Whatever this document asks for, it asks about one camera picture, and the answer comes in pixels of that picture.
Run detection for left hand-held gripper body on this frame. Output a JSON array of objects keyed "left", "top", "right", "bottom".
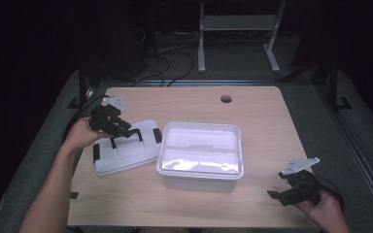
[{"left": 88, "top": 95, "right": 134, "bottom": 138}]

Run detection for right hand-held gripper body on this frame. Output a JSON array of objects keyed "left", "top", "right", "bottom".
[{"left": 279, "top": 156, "right": 322, "bottom": 207}]

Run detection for white lid with black handle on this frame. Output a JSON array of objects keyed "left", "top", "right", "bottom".
[{"left": 92, "top": 118, "right": 163, "bottom": 178}]

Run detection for white plastic storage box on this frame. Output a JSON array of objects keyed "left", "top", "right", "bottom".
[{"left": 155, "top": 120, "right": 246, "bottom": 194}]

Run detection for person's left hand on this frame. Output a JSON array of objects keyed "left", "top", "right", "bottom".
[{"left": 62, "top": 116, "right": 112, "bottom": 153}]

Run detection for person's right hand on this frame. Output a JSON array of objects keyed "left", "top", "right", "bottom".
[{"left": 294, "top": 189, "right": 352, "bottom": 233}]

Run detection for black metal stand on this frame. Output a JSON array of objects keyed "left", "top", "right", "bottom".
[
  {"left": 327, "top": 59, "right": 354, "bottom": 114},
  {"left": 67, "top": 59, "right": 95, "bottom": 113}
]

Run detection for grey metal stand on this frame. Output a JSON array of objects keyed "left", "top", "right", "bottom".
[{"left": 197, "top": 0, "right": 287, "bottom": 74}]

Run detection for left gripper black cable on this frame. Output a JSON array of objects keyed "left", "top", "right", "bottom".
[{"left": 62, "top": 94, "right": 111, "bottom": 144}]

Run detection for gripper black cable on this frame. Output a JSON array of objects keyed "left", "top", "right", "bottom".
[
  {"left": 316, "top": 176, "right": 347, "bottom": 214},
  {"left": 62, "top": 94, "right": 111, "bottom": 144}
]

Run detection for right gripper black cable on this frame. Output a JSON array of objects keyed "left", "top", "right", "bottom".
[{"left": 316, "top": 176, "right": 347, "bottom": 214}]

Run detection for black floor cable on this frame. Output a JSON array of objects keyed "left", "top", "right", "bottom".
[
  {"left": 129, "top": 54, "right": 171, "bottom": 87},
  {"left": 164, "top": 50, "right": 196, "bottom": 87}
]

